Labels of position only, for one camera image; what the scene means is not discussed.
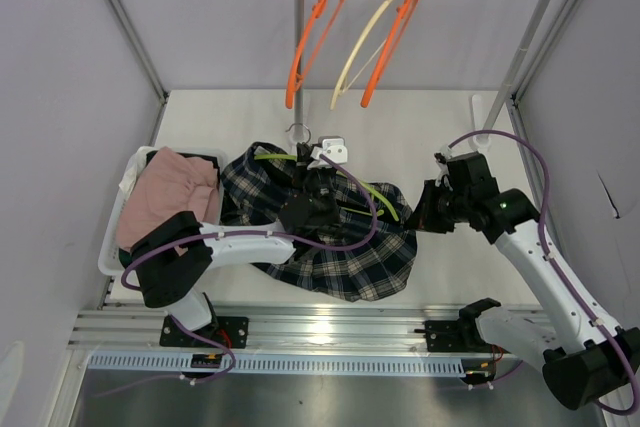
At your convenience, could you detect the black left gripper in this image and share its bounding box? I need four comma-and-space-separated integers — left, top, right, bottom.
290, 142, 341, 231

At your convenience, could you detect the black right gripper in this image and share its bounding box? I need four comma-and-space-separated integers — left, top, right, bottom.
405, 179, 472, 234

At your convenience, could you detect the green hanger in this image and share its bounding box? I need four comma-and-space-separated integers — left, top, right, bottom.
254, 153, 400, 222

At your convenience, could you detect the navy plaid skirt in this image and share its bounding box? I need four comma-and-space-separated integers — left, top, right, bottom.
220, 142, 418, 302

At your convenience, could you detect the pink garment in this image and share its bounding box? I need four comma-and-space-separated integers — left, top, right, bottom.
115, 147, 221, 252

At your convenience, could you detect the orange hanger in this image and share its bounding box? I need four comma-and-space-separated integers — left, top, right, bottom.
284, 0, 355, 109
360, 0, 420, 108

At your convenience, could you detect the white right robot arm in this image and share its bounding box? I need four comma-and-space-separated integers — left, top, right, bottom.
406, 153, 639, 410

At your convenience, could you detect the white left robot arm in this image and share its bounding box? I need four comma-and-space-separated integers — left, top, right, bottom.
122, 161, 337, 347

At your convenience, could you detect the cream hanger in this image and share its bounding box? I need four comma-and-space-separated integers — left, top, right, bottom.
329, 0, 404, 111

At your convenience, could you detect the white perforated laundry basket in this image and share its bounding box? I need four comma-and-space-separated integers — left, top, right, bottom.
97, 146, 228, 277

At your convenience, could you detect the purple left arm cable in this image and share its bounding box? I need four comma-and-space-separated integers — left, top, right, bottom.
121, 154, 380, 348

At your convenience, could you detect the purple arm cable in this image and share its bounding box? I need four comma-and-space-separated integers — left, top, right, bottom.
442, 130, 640, 414
121, 154, 380, 348

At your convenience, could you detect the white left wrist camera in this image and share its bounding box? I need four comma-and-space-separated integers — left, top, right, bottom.
308, 136, 349, 169

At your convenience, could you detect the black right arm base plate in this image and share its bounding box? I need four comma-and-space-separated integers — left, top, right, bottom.
414, 320, 504, 354

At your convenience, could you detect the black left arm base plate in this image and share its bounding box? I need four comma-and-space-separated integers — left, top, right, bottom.
159, 316, 249, 349

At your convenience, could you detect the white slotted cable duct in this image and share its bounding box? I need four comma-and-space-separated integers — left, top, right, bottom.
88, 351, 466, 378

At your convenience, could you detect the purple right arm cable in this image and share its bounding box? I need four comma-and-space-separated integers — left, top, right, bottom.
442, 130, 640, 414

